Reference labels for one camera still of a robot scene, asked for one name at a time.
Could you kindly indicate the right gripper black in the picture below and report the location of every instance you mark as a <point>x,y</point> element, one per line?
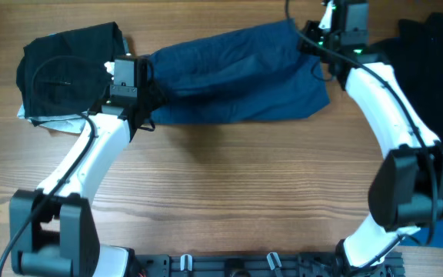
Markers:
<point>304,45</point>

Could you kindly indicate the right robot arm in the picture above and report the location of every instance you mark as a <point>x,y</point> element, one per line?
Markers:
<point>370,81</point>

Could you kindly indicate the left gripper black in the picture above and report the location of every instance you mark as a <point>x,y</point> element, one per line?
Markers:
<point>159,98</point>

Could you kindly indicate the blue denim shorts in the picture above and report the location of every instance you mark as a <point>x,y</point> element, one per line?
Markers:
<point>252,74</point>

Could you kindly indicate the black folded garment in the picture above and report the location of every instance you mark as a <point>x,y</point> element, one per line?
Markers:
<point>61,75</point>

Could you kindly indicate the black polo shirt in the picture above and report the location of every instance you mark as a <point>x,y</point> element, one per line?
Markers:
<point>433,96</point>

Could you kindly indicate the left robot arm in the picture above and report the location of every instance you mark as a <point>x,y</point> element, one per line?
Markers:
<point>52,230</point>

